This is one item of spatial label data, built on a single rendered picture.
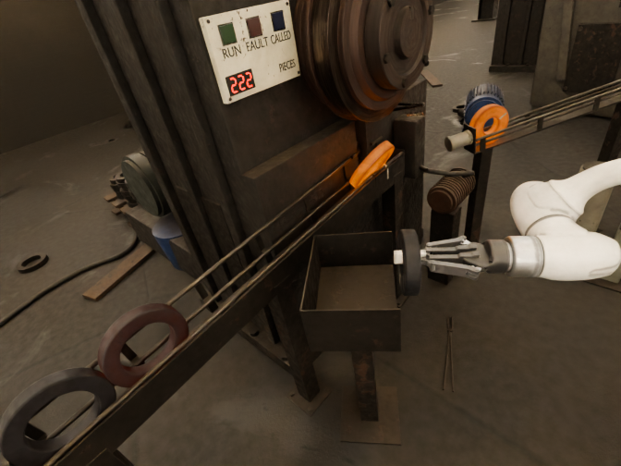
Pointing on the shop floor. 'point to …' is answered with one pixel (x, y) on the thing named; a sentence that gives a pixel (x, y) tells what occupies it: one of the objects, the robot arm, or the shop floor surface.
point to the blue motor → (483, 94)
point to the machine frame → (234, 144)
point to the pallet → (123, 195)
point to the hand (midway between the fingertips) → (409, 256)
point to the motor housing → (447, 211)
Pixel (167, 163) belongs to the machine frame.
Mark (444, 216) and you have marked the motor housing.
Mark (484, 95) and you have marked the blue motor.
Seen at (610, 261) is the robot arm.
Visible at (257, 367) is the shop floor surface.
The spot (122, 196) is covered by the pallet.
